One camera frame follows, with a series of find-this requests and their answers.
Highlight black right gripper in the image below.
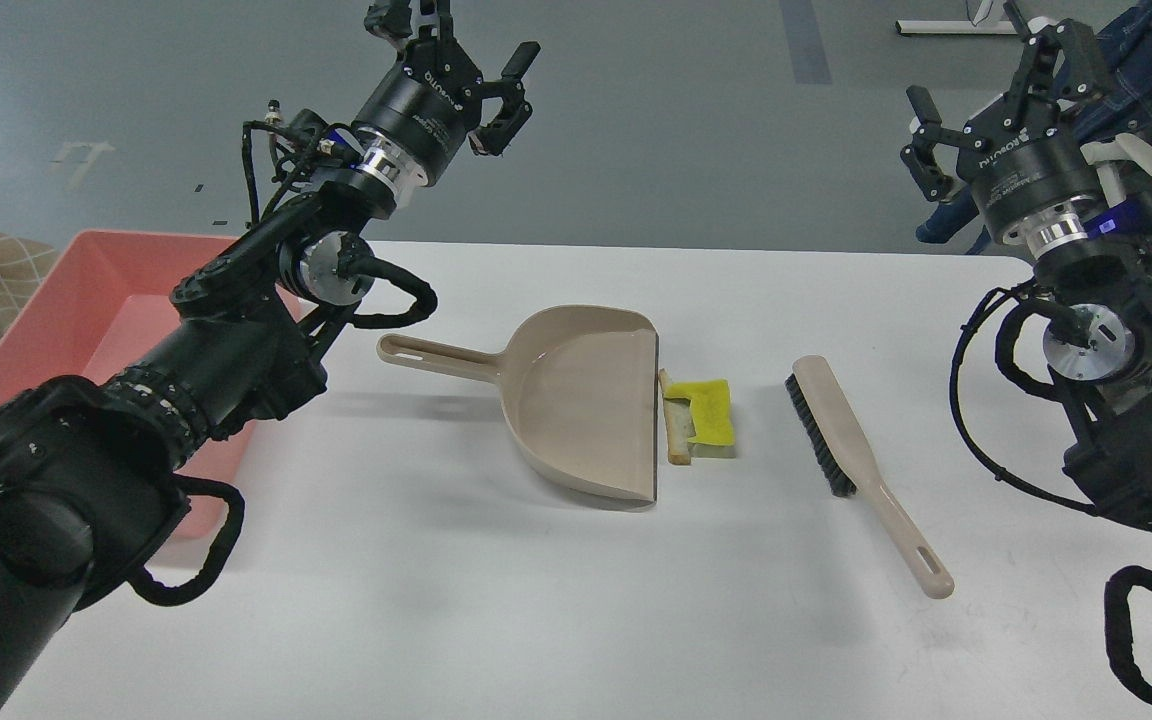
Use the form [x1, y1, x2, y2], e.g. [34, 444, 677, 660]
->
[900, 3, 1114, 247]

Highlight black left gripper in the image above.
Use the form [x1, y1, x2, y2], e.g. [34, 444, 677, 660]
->
[351, 0, 541, 185]

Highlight beige plastic dustpan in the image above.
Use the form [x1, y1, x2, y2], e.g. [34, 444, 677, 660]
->
[376, 305, 659, 506]

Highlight beige hand brush black bristles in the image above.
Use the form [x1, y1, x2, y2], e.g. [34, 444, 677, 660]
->
[785, 355, 956, 600]

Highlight yellow sponge piece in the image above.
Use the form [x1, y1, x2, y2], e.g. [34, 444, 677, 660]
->
[664, 379, 736, 448]

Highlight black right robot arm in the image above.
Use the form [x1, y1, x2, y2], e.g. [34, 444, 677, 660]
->
[901, 1, 1152, 705]

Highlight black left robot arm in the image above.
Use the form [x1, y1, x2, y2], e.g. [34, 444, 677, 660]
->
[0, 1, 541, 710]

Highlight pink plastic bin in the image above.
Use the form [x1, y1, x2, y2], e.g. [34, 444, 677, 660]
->
[0, 229, 317, 541]

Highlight white stand base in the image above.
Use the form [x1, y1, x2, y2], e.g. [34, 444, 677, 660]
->
[893, 1, 1016, 37]

